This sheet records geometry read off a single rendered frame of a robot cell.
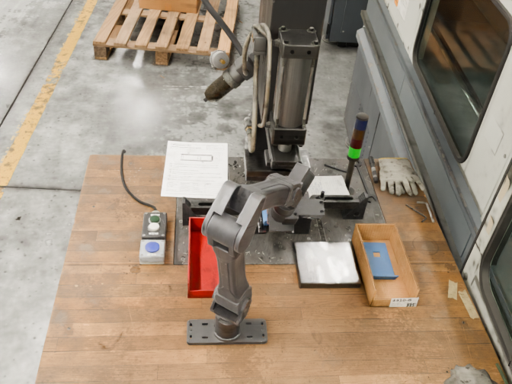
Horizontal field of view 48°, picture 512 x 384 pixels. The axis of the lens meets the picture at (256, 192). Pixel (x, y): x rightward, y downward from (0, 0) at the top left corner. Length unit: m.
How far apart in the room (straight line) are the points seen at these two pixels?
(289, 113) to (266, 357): 0.61
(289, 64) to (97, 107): 2.67
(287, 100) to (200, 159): 0.61
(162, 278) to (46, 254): 1.44
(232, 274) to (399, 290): 0.57
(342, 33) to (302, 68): 3.38
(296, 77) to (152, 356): 0.76
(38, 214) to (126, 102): 1.15
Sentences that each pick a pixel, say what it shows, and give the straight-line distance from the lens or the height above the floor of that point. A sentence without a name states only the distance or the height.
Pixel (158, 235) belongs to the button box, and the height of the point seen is 0.93.
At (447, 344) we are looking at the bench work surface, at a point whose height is 0.90.
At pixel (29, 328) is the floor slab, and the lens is 2.71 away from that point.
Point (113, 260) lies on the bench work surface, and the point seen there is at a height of 0.90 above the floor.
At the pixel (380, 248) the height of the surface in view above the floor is 0.91.
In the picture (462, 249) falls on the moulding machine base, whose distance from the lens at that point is 1.93.
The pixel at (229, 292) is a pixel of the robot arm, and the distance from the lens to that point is 1.34.
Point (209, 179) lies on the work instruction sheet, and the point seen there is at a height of 0.90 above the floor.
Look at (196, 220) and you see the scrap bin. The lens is 1.69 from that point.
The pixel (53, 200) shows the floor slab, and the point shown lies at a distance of 3.26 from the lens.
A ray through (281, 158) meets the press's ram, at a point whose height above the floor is 1.18.
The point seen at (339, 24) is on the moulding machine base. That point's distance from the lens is 4.75.
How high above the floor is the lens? 2.11
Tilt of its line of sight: 40 degrees down
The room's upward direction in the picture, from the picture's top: 6 degrees clockwise
